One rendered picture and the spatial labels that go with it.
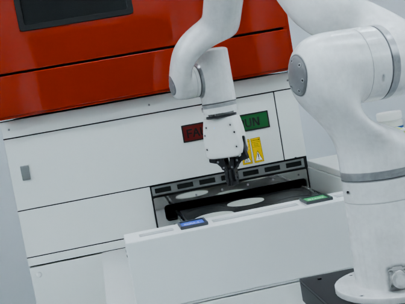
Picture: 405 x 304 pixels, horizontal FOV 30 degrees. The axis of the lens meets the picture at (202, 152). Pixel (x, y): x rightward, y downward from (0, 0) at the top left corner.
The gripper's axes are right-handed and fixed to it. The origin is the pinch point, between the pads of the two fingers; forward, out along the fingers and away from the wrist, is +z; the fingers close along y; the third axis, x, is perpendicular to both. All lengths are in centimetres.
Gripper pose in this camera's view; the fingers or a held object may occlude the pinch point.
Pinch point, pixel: (232, 177)
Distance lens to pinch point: 185.3
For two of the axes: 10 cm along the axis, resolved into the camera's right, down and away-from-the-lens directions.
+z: 1.7, 9.8, 0.9
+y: 8.5, -1.0, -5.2
